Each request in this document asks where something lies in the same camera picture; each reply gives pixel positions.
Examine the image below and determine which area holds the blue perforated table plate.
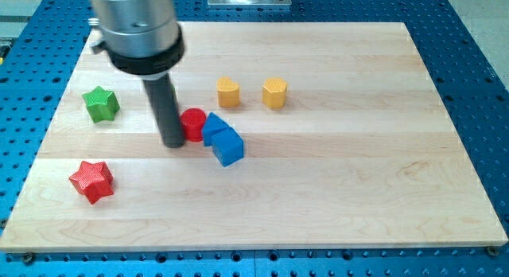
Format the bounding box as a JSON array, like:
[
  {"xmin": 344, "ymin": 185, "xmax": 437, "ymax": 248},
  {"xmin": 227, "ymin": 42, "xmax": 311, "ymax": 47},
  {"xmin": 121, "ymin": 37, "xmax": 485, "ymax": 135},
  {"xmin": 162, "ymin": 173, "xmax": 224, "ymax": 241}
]
[{"xmin": 1, "ymin": 0, "xmax": 508, "ymax": 276}]

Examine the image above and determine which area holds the green star block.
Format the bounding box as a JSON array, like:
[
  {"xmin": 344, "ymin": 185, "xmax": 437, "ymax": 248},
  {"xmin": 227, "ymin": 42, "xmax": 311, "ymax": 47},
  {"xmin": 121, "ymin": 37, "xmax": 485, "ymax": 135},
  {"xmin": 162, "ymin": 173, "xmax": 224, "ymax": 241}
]
[{"xmin": 82, "ymin": 86, "xmax": 120, "ymax": 123}]

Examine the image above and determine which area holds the blue triangle block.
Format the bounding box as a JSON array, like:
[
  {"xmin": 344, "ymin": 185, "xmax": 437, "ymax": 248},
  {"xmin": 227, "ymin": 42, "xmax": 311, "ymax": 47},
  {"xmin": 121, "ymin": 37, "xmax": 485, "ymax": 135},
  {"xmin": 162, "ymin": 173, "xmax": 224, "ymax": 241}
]
[{"xmin": 201, "ymin": 112, "xmax": 230, "ymax": 146}]

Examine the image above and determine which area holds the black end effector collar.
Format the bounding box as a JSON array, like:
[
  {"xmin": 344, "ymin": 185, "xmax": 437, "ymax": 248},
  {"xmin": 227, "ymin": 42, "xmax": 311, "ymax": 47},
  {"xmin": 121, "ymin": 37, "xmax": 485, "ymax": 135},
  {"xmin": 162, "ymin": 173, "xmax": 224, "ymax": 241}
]
[{"xmin": 107, "ymin": 25, "xmax": 185, "ymax": 76}]

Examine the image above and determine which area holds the blue cube block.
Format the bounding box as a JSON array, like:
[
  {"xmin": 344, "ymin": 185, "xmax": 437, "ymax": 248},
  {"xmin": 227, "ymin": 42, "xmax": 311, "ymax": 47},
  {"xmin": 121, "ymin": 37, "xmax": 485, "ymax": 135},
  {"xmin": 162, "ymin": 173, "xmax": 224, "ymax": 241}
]
[{"xmin": 212, "ymin": 127, "xmax": 244, "ymax": 167}]

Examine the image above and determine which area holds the yellow heart block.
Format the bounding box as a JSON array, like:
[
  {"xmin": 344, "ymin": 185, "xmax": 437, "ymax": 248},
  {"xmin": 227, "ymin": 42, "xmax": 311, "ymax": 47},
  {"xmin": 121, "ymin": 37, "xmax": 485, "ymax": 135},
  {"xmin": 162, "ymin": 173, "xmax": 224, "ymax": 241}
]
[{"xmin": 216, "ymin": 76, "xmax": 240, "ymax": 107}]

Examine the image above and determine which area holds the light wooden board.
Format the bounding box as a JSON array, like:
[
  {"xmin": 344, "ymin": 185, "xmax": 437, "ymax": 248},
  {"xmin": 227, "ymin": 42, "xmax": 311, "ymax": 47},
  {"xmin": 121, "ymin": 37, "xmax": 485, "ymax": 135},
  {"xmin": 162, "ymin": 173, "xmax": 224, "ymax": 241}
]
[{"xmin": 1, "ymin": 21, "xmax": 507, "ymax": 252}]

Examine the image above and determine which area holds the red cylinder block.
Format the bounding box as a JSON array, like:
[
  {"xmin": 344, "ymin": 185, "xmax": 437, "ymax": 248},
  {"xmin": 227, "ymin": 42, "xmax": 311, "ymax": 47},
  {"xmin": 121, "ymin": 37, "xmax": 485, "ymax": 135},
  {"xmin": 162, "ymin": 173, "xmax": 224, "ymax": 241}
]
[{"xmin": 180, "ymin": 108, "xmax": 207, "ymax": 142}]

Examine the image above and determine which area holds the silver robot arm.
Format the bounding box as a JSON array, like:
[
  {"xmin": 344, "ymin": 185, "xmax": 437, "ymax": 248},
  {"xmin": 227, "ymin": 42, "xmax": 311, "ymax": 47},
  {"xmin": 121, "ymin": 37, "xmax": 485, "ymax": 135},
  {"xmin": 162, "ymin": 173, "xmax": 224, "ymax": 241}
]
[{"xmin": 89, "ymin": 0, "xmax": 185, "ymax": 148}]

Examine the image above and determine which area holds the red star block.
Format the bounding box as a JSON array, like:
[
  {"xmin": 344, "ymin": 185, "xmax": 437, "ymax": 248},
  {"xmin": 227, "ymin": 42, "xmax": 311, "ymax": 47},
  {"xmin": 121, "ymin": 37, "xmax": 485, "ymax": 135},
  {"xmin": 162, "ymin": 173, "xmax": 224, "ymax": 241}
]
[{"xmin": 68, "ymin": 161, "xmax": 114, "ymax": 205}]

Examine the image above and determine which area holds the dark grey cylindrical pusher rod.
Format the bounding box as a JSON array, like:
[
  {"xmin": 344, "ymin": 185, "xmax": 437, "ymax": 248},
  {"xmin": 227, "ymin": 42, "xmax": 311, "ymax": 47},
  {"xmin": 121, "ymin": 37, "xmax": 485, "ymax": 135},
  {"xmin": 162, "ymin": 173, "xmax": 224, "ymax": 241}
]
[{"xmin": 142, "ymin": 73, "xmax": 185, "ymax": 148}]

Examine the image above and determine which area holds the yellow pentagon block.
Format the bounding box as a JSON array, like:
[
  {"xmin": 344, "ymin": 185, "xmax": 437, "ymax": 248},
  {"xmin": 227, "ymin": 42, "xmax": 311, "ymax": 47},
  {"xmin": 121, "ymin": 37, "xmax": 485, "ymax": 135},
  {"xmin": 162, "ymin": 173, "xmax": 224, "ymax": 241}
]
[{"xmin": 262, "ymin": 77, "xmax": 288, "ymax": 109}]

